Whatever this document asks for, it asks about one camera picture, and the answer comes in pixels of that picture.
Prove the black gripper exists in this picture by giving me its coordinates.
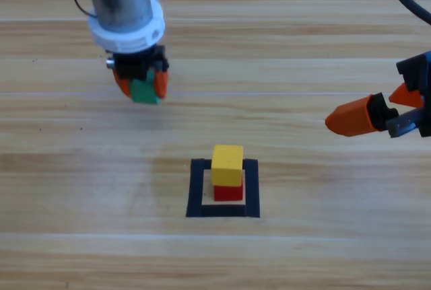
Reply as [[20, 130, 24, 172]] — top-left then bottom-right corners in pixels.
[[105, 46, 170, 99], [325, 50, 431, 139]]

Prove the green wooden cube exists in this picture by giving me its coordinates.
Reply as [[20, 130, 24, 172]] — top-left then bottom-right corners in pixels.
[[129, 69, 162, 105]]

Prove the yellow wooden cube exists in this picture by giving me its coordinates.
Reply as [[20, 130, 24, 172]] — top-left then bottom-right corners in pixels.
[[211, 144, 244, 186]]

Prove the red wooden cube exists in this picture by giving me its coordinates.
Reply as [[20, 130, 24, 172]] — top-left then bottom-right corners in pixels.
[[213, 184, 244, 203]]

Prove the black tape square outline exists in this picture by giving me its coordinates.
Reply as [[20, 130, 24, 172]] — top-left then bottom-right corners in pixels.
[[185, 158, 261, 219]]

